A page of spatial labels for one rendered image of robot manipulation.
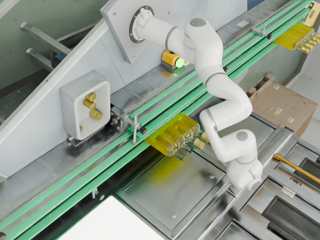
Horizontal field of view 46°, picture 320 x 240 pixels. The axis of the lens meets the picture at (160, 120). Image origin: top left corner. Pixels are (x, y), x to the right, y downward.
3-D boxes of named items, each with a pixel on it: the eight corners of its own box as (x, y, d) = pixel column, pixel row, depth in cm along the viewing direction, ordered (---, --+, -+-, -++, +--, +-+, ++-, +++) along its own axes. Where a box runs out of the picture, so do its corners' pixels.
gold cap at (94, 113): (93, 115, 159) (100, 121, 157) (87, 115, 156) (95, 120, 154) (96, 108, 158) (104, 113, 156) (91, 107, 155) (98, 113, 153)
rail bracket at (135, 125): (120, 136, 162) (141, 151, 157) (120, 107, 151) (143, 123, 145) (125, 133, 164) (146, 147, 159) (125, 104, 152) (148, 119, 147)
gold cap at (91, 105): (82, 100, 148) (89, 105, 146) (88, 95, 150) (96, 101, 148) (83, 106, 150) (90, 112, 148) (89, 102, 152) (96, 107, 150)
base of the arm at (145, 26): (125, 22, 142) (157, 36, 135) (144, -3, 145) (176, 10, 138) (137, 45, 156) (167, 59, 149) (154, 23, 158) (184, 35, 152)
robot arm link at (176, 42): (165, 56, 147) (199, 72, 140) (164, 27, 137) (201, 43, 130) (179, 44, 152) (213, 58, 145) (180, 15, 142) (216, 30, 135)
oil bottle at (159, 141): (135, 135, 173) (170, 159, 164) (135, 126, 169) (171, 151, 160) (143, 128, 176) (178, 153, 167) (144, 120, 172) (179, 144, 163)
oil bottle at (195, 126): (159, 117, 183) (194, 139, 174) (160, 108, 179) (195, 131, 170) (166, 111, 187) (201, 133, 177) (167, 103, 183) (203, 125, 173)
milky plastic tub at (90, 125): (64, 131, 152) (78, 143, 148) (58, 88, 136) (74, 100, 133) (96, 111, 162) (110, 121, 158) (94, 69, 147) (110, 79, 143)
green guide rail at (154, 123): (127, 129, 164) (141, 138, 161) (127, 127, 163) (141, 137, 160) (299, 6, 266) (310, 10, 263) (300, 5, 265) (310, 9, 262)
